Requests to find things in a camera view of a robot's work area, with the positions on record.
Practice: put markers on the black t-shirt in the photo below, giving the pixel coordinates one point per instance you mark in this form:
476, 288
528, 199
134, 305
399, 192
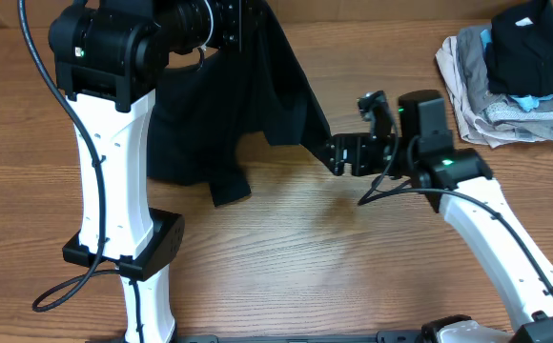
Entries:
200, 115

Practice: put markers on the folded black shirt on pile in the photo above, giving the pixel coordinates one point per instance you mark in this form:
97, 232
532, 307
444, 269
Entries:
519, 58

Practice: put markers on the folded light blue garment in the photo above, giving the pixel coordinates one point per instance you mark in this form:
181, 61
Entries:
528, 102

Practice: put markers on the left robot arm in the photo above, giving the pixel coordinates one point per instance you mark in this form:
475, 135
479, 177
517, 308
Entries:
108, 61

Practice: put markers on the folded patterned grey garment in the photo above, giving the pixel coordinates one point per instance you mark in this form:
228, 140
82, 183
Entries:
505, 110

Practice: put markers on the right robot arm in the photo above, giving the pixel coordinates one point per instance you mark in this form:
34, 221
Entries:
412, 151

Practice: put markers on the folded beige garment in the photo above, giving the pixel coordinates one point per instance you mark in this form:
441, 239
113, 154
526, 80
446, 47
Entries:
472, 128

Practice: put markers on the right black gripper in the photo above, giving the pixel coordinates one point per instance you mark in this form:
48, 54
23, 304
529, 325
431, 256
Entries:
355, 144

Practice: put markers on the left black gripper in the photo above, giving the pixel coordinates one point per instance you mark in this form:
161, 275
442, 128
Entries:
233, 12

